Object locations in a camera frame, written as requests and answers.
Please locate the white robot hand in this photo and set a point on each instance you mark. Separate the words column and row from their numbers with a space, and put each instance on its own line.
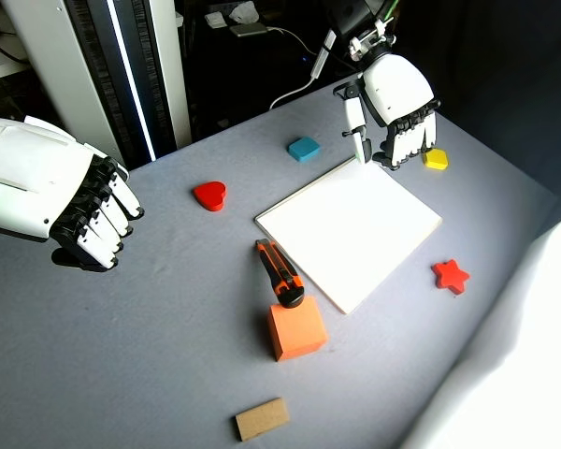
column 23, row 187
column 395, row 91

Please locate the orange black utility knife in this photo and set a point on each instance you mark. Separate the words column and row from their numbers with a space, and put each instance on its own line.
column 278, row 269

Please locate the orange foam block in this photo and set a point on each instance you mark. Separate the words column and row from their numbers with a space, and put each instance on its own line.
column 297, row 329

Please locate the yellow block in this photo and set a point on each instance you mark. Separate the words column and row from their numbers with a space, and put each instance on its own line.
column 437, row 160

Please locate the blue rounded block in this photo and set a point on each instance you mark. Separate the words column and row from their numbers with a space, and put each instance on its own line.
column 304, row 149

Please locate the silver white metal column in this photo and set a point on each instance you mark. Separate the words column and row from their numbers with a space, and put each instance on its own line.
column 75, row 70

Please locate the white paper board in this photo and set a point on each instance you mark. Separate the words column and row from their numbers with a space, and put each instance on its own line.
column 350, row 224

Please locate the silver power bank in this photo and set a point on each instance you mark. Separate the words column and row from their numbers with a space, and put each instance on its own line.
column 248, row 29

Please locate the white crumpled object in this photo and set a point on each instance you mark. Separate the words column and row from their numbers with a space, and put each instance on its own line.
column 244, row 11

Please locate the red heart block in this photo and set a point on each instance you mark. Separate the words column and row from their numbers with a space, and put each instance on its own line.
column 210, row 194

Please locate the grey table cloth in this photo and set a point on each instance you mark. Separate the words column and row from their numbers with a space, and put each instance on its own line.
column 121, row 351

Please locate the red star block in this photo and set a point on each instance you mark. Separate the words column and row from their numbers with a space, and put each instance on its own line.
column 450, row 276

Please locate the small white box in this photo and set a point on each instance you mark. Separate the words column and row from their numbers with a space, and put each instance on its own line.
column 214, row 19

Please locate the white blurred foreground shell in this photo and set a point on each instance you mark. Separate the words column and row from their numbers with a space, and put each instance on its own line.
column 519, row 351

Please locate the brown cork block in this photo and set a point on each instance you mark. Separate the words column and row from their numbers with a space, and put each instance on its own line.
column 262, row 418

